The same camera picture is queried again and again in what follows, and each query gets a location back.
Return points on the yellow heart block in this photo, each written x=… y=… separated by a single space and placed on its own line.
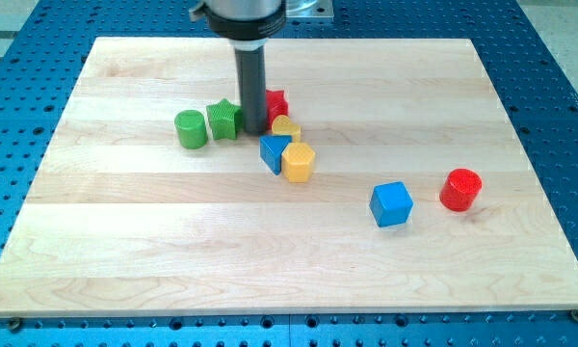
x=283 y=125

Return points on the green cylinder block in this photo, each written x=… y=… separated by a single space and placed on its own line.
x=190 y=128

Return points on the green star block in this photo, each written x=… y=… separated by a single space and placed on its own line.
x=225 y=119

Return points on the blue triangle block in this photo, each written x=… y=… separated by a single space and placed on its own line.
x=271 y=148

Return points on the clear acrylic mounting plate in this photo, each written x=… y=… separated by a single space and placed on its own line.
x=310 y=9

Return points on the red cylinder block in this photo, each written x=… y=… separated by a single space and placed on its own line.
x=460 y=189

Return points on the light wooden board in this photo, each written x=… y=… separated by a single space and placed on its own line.
x=123 y=221

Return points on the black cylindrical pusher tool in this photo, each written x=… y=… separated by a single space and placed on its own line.
x=250 y=67

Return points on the red star block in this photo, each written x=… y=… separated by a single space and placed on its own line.
x=277 y=105

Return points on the blue cube block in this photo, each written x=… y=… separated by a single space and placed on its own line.
x=391 y=204

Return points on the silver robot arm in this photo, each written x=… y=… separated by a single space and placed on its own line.
x=247 y=24

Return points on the yellow hexagon block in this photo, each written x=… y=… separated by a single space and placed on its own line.
x=297 y=162

